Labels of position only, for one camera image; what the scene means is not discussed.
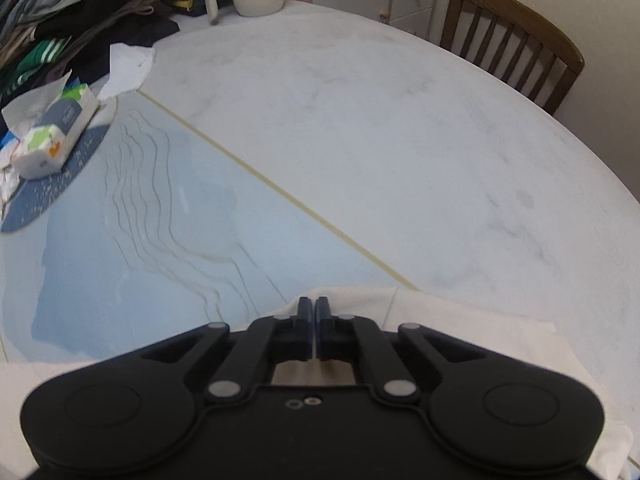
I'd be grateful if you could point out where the crumpled white paper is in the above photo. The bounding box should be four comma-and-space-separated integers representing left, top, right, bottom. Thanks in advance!
97, 42, 157, 101

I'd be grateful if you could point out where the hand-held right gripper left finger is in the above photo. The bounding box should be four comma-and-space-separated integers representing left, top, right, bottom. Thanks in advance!
141, 296, 314, 405

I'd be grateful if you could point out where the dark wooden chair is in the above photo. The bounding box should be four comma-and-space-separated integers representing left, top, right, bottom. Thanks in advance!
439, 0, 586, 116

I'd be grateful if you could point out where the tissue pack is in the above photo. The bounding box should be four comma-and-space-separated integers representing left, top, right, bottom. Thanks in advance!
2, 70, 101, 181

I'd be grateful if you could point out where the light blue patterned table mat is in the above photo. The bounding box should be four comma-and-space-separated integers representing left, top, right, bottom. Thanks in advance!
0, 90, 419, 364

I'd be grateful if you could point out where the white t-shirt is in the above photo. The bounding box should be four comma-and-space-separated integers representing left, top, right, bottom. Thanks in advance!
0, 285, 634, 480

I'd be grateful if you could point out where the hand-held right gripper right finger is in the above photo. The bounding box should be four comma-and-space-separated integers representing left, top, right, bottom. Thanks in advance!
314, 296, 487, 405

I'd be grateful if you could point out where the round dark blue placemat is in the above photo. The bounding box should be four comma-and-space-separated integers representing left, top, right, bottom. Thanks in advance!
0, 94, 119, 234

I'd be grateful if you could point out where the pile of dark clothes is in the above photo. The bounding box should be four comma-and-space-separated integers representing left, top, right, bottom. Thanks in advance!
0, 0, 181, 111

